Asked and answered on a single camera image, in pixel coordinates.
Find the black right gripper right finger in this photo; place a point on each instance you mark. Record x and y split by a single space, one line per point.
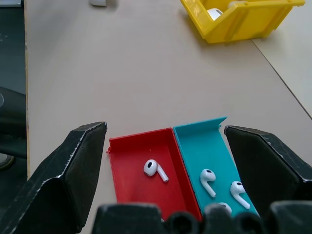
265 165

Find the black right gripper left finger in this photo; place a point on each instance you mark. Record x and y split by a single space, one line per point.
61 175

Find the yellow plastic bin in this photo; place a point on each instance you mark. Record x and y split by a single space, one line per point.
240 20

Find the teal plastic tray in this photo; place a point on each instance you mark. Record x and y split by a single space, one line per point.
207 148

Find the red plastic tray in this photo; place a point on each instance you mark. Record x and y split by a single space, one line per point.
143 151

